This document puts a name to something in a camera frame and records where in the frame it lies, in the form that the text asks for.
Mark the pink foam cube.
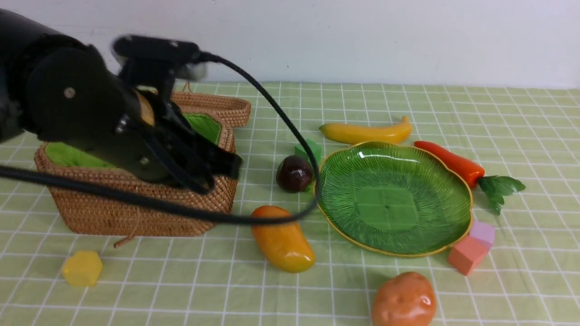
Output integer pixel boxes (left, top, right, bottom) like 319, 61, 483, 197
447, 235, 489, 276

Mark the green foam cube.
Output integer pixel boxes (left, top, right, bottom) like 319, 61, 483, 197
294, 139, 322, 165

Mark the orange yellow toy mango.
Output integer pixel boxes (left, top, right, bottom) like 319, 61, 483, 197
252, 221, 316, 273

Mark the brown toy potato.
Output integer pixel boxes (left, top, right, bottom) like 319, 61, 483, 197
371, 272, 437, 326

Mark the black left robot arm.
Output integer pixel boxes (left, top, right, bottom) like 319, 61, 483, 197
1, 9, 215, 194

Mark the lilac foam cube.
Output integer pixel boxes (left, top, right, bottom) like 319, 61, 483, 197
469, 220, 495, 250

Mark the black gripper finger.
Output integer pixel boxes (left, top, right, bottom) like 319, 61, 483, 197
199, 140, 242, 180

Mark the yellow foam block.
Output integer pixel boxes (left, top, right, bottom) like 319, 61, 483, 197
61, 250, 103, 287

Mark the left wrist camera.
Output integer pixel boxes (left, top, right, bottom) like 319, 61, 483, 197
111, 34, 207, 81

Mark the green glass leaf plate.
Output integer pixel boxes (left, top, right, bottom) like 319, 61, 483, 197
315, 142, 474, 258

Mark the dark purple toy plum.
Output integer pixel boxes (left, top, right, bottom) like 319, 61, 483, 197
275, 155, 314, 193

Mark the yellow toy banana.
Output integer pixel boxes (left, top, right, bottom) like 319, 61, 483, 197
319, 116, 413, 145

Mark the woven wicker basket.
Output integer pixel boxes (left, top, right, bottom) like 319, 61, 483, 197
34, 105, 238, 238

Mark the orange toy carrot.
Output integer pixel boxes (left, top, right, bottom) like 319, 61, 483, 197
414, 140, 527, 216

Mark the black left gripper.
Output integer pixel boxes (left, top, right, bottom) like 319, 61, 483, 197
26, 46, 218, 194

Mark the woven wicker basket lid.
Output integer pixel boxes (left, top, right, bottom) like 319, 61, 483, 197
126, 85, 252, 131

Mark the green checkered tablecloth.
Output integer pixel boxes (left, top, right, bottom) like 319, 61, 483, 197
0, 82, 580, 326

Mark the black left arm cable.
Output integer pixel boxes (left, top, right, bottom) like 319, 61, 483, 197
0, 52, 321, 225

